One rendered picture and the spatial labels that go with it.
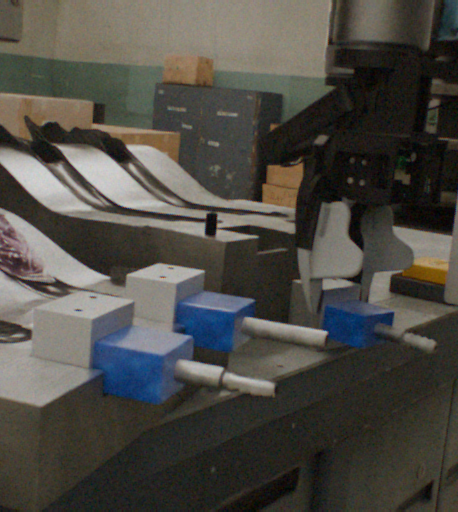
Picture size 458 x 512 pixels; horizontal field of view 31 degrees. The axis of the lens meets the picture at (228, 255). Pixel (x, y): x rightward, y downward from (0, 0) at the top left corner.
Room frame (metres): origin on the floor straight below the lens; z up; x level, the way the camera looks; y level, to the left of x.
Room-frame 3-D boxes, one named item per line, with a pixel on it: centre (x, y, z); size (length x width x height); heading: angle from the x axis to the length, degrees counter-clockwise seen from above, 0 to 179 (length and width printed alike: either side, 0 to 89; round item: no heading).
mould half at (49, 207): (0.90, 0.13, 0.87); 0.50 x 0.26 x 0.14; 53
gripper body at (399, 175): (0.68, -0.11, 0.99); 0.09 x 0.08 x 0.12; 44
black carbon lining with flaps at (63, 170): (0.89, 0.12, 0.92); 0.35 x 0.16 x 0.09; 53
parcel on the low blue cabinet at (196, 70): (8.35, 0.55, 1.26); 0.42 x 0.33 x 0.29; 58
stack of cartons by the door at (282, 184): (7.68, -0.69, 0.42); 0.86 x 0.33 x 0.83; 58
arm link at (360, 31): (0.68, -0.11, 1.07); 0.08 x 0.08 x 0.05
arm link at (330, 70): (1.22, -0.15, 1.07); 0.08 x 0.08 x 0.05
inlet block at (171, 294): (0.53, 0.00, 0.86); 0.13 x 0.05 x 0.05; 71
